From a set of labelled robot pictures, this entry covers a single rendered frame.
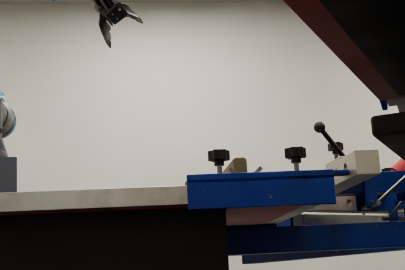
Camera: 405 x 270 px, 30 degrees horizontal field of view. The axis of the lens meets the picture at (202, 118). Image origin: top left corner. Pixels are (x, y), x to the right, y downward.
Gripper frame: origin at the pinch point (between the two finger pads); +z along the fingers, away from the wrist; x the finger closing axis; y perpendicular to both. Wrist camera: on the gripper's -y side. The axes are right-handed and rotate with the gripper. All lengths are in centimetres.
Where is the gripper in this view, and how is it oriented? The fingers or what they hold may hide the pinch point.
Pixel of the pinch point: (126, 35)
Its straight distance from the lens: 277.9
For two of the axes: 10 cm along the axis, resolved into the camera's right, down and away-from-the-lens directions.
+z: 4.6, 7.3, 5.0
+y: 4.5, 3.0, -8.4
